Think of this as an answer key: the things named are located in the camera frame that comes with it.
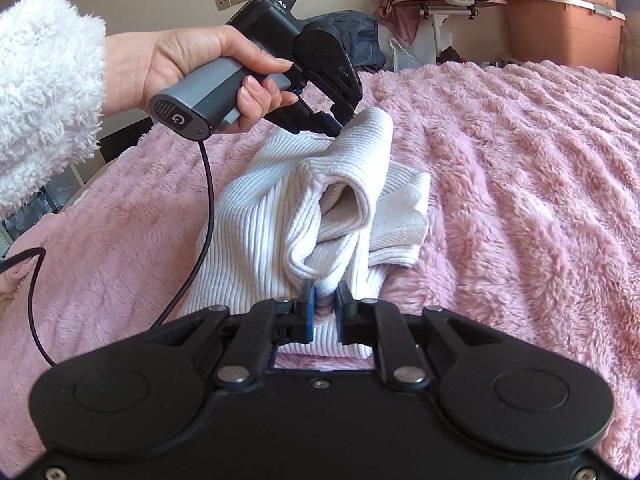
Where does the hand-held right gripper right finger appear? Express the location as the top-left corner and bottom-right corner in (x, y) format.
(334, 281), (506, 393)

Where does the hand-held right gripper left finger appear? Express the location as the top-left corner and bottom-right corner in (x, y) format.
(149, 281), (318, 391)

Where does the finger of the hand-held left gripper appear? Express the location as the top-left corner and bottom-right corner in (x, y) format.
(261, 91), (347, 137)
(327, 55), (363, 127)

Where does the white knit sweater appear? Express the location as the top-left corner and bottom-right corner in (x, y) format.
(177, 107), (434, 362)

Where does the pink clothes pile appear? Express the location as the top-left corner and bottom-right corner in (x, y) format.
(376, 0), (443, 41)

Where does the person's left hand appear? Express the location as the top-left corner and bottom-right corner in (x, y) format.
(105, 24), (298, 121)

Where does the blue-grey bag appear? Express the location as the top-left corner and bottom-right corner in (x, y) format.
(315, 12), (387, 70)

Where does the white plastic bag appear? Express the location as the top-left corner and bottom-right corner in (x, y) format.
(388, 36), (427, 74)

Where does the white folding table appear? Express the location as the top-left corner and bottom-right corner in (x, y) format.
(391, 0), (507, 61)

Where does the black flat box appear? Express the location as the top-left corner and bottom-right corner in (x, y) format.
(102, 114), (157, 163)

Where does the pink fluffy blanket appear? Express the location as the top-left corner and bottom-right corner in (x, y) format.
(0, 59), (640, 476)

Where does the pink plastic storage box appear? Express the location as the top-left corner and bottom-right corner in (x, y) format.
(499, 0), (628, 77)

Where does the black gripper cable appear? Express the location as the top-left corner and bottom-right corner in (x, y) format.
(0, 137), (218, 368)

